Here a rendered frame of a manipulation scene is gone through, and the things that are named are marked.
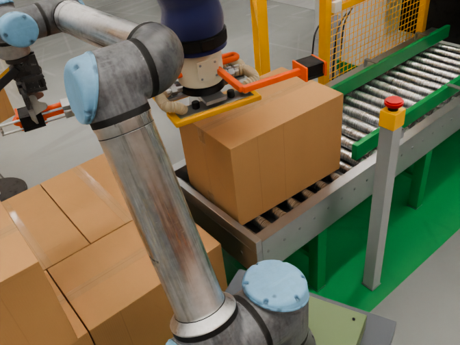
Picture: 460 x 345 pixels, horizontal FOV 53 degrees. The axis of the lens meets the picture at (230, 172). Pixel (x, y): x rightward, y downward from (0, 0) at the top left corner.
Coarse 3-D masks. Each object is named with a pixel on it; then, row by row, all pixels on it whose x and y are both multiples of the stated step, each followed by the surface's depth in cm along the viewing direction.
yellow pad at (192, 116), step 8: (232, 96) 169; (240, 96) 170; (248, 96) 169; (256, 96) 169; (192, 104) 164; (200, 104) 168; (216, 104) 167; (224, 104) 166; (232, 104) 167; (240, 104) 168; (168, 112) 167; (192, 112) 164; (200, 112) 164; (208, 112) 164; (216, 112) 165; (176, 120) 161; (184, 120) 161; (192, 120) 162
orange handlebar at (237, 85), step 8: (224, 56) 172; (232, 56) 170; (224, 72) 160; (288, 72) 155; (296, 72) 156; (232, 80) 154; (264, 80) 152; (272, 80) 153; (280, 80) 154; (240, 88) 150; (248, 88) 150; (256, 88) 152; (56, 104) 154; (56, 112) 151
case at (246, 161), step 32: (288, 96) 200; (320, 96) 197; (192, 128) 192; (224, 128) 184; (256, 128) 182; (288, 128) 186; (320, 128) 199; (192, 160) 207; (224, 160) 180; (256, 160) 183; (288, 160) 195; (320, 160) 209; (224, 192) 194; (256, 192) 192; (288, 192) 206
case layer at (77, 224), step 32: (96, 160) 249; (32, 192) 231; (64, 192) 229; (96, 192) 226; (32, 224) 212; (64, 224) 210; (96, 224) 208; (128, 224) 205; (64, 256) 193; (96, 256) 192; (128, 256) 190; (64, 288) 180; (96, 288) 178; (128, 288) 176; (160, 288) 178; (224, 288) 205; (96, 320) 166; (128, 320) 174; (160, 320) 186
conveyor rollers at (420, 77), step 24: (432, 48) 317; (456, 48) 313; (408, 72) 297; (432, 72) 293; (456, 72) 291; (360, 96) 277; (384, 96) 275; (408, 96) 272; (456, 96) 268; (360, 120) 253; (312, 192) 209
